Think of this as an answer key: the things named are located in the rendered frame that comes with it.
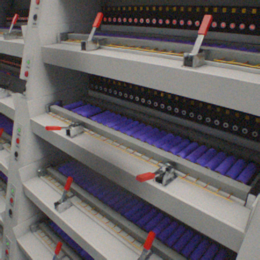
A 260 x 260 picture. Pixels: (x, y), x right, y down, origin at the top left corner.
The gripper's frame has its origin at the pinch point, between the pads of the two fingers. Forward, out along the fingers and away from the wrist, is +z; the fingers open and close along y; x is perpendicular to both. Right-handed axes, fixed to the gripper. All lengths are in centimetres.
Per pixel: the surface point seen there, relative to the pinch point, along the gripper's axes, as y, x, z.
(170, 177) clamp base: -33.0, 6.5, 17.2
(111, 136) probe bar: -15.2, 4.3, 19.3
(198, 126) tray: -29.5, -4.1, 29.8
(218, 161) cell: -37.9, 1.2, 24.2
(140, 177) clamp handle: -32.1, 6.9, 9.1
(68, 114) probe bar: 1.3, 3.2, 19.4
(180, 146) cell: -29.5, 1.1, 24.0
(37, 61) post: 12.8, -7.3, 12.6
